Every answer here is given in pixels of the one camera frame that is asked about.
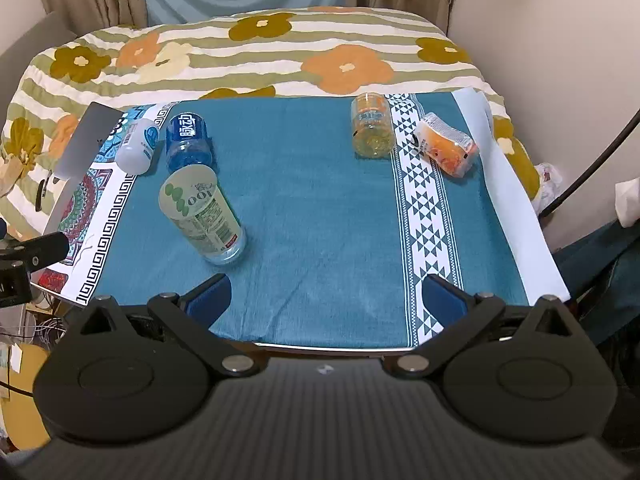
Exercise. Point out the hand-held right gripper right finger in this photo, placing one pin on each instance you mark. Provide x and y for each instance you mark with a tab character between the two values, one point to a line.
442	300

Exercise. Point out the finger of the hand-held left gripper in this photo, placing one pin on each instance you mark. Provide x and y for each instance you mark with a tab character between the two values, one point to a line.
45	251

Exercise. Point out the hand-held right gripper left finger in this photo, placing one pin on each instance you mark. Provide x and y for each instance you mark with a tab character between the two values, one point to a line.
207	300

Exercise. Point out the green label clear cup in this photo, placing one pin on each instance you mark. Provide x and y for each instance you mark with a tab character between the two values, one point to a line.
202	215

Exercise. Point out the white plastic cup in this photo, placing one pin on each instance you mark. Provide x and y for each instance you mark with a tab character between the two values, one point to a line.
136	147

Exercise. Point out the orange label clear cup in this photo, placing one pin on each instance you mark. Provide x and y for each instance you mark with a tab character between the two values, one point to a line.
445	145

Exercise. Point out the blue label clear cup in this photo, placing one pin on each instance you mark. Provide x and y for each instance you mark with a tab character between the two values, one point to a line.
190	142

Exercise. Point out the yellow clear cup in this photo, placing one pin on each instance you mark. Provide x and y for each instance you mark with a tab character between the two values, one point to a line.
371	127

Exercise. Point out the mandala patterned cloth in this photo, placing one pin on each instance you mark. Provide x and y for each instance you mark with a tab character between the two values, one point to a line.
80	210

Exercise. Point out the black pen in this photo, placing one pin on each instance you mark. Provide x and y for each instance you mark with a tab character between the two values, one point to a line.
42	191

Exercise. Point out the yellow wooden board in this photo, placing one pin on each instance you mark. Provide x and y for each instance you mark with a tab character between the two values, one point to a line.
22	395

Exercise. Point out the silver laptop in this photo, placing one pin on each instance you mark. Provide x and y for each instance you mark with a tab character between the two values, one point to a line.
85	140

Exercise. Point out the white cloth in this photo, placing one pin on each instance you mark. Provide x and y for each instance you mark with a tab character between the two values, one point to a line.
505	185

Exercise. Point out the teal tablecloth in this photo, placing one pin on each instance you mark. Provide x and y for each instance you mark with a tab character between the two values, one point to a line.
310	210

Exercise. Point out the white plastic bag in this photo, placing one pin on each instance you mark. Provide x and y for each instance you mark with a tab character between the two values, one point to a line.
547	185

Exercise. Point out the dark teal cloth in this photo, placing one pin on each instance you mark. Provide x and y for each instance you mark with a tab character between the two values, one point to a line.
600	280

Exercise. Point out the grey sofa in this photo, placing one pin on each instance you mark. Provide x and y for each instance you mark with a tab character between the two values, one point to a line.
30	55

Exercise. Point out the black curved pole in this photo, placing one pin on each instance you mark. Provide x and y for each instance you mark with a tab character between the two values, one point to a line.
595	165

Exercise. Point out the white tissue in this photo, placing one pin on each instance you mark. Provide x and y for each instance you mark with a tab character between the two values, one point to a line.
627	202

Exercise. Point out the floral striped blanket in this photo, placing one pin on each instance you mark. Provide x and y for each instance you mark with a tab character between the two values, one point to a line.
250	60

